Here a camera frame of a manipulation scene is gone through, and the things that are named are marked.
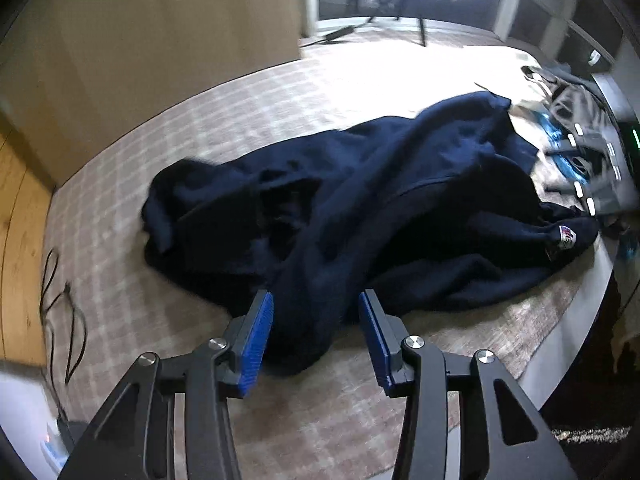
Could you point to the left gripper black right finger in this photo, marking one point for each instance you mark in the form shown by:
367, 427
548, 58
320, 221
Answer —
502, 435

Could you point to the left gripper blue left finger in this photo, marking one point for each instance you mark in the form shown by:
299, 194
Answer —
132, 434

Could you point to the navy blue sweatshirt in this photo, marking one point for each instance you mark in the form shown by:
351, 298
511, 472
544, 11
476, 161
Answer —
436, 212

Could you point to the black power adapter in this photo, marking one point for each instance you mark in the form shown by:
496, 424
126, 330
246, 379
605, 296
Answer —
70, 431

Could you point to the bright blue garment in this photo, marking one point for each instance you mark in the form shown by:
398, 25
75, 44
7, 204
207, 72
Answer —
573, 164

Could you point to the orange pine wood board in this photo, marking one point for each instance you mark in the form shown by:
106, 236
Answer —
25, 202

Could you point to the grey garment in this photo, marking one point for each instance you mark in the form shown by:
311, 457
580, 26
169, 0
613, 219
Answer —
603, 125

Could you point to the tall light wood board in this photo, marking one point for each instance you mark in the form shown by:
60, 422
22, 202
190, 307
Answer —
76, 75

